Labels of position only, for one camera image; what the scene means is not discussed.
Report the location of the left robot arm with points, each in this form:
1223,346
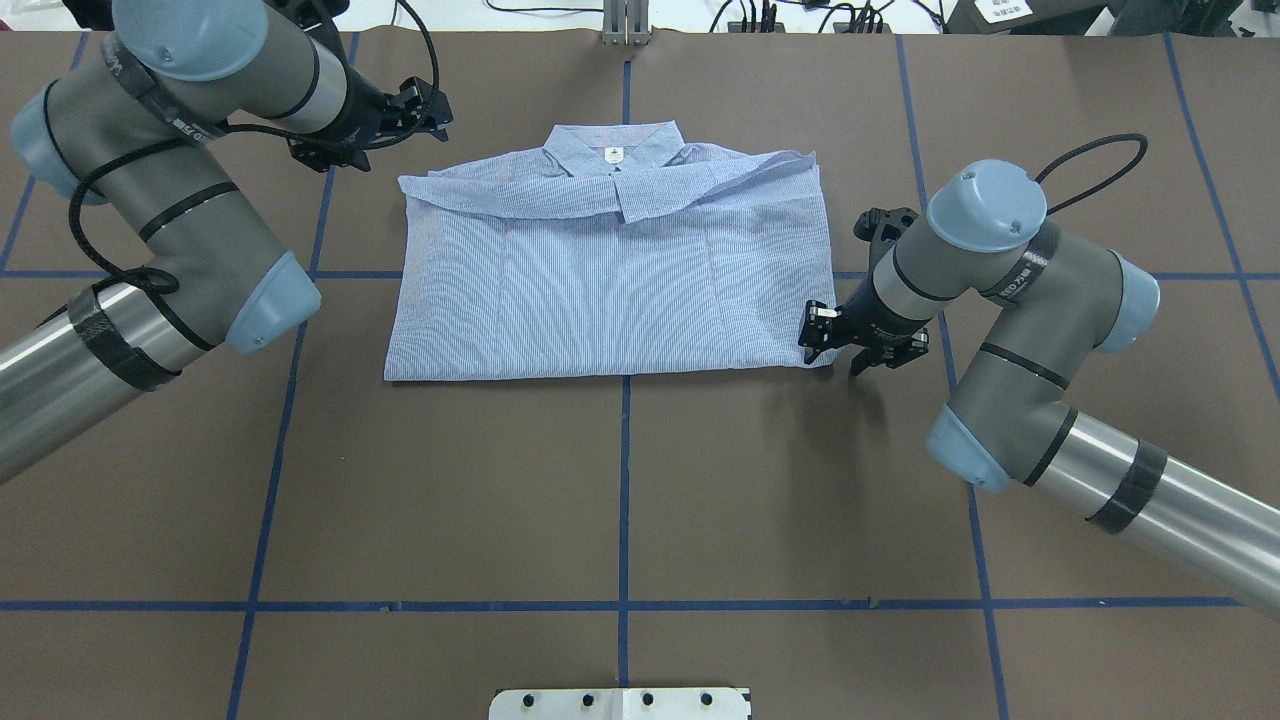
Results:
187,263

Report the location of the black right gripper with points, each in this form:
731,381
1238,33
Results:
872,321

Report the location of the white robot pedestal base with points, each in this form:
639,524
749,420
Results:
623,703

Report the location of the right arm camera mount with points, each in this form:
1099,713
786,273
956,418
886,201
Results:
881,230

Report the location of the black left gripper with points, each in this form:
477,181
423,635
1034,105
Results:
367,108

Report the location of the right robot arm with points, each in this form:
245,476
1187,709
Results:
1061,298

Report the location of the blue striped button shirt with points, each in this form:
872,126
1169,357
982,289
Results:
609,250

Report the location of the grey metal bracket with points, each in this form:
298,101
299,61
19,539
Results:
626,22

